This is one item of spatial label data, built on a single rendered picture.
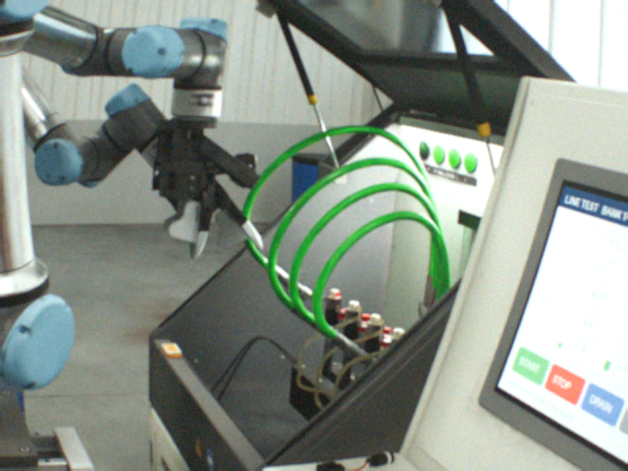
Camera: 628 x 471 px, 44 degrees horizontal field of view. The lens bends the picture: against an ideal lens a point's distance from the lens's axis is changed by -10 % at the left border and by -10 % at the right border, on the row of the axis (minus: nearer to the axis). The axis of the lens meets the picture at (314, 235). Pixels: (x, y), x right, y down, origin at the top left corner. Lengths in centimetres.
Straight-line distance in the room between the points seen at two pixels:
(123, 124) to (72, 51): 30
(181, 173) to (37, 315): 41
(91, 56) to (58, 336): 43
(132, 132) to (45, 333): 57
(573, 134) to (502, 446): 42
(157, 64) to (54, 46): 15
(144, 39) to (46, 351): 44
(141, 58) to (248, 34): 729
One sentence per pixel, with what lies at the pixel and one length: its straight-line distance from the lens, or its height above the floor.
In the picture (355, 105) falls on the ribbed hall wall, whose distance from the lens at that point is 896.
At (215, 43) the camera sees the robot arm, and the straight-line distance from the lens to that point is 122.
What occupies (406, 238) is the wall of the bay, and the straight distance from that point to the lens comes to 185.
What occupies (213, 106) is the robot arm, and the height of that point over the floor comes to 146.
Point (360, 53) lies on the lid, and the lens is 177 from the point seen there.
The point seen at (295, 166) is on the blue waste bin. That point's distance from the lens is 770.
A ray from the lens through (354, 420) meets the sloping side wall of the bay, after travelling 121.
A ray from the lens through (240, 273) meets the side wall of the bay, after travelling 179.
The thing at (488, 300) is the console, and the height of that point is 124.
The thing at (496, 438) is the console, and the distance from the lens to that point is 109.
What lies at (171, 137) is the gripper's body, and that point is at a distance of 125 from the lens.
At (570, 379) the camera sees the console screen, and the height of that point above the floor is 120.
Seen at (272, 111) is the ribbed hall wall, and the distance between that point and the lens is 850.
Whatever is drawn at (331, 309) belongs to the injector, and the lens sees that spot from 152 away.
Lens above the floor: 151
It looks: 11 degrees down
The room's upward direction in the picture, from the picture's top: 5 degrees clockwise
